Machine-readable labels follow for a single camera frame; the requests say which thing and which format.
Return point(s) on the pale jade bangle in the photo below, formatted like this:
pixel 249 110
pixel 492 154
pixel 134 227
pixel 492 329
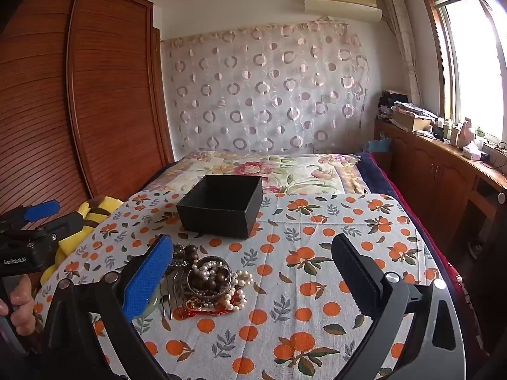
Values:
pixel 155 304

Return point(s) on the floral blanket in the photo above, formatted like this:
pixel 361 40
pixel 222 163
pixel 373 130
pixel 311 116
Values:
pixel 245 166

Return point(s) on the pile of dark clothes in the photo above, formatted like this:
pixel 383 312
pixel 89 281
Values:
pixel 390 105

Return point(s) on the white bottle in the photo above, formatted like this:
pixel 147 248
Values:
pixel 447 130

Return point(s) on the person's left hand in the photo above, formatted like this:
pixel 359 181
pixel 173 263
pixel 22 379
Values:
pixel 21 299

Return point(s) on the brown wooden wardrobe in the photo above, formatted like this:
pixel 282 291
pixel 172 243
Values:
pixel 79 107

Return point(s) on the blue plastic bag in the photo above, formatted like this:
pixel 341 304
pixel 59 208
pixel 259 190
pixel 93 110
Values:
pixel 378 144

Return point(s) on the window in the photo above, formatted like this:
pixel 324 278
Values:
pixel 475 67

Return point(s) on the white air conditioner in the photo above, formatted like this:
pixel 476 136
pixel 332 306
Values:
pixel 340 8

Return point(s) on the green capped bottle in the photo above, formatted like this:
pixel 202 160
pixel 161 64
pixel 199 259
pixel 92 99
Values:
pixel 480 138

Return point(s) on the black cardboard box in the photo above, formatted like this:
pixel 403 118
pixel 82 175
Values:
pixel 222 217

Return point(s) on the sheer circle pattern curtain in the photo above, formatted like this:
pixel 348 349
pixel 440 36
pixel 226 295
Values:
pixel 257 87

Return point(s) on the folded printed cloth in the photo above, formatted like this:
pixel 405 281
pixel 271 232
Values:
pixel 416 109

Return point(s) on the silver hair ornament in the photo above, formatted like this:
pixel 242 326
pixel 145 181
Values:
pixel 180 255

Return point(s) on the metal hair comb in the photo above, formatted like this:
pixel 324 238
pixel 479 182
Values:
pixel 174 297

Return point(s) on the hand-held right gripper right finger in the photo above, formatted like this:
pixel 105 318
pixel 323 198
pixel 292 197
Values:
pixel 352 281

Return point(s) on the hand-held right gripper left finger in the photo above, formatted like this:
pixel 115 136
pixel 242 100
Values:
pixel 146 281

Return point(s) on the brown cardboard box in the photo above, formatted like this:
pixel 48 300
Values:
pixel 412 123

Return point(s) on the yellow striped plush toy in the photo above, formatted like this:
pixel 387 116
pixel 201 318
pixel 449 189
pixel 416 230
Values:
pixel 95 209

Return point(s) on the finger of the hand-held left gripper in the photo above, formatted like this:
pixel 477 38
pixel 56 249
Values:
pixel 39 210
pixel 67 221

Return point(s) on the pale window curtain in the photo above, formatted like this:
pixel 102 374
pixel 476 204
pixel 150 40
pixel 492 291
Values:
pixel 404 47

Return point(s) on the silver bangle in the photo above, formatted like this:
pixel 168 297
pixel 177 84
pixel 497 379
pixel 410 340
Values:
pixel 198 291

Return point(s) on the dark blue blanket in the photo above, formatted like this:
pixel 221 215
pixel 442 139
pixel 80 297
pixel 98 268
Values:
pixel 380 174

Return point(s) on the white tissue box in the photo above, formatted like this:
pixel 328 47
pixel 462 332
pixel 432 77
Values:
pixel 471 152

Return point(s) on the orange print cloth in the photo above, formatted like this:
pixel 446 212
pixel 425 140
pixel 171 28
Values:
pixel 277 285

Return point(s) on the long wooden cabinet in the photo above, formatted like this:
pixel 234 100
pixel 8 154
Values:
pixel 427 174

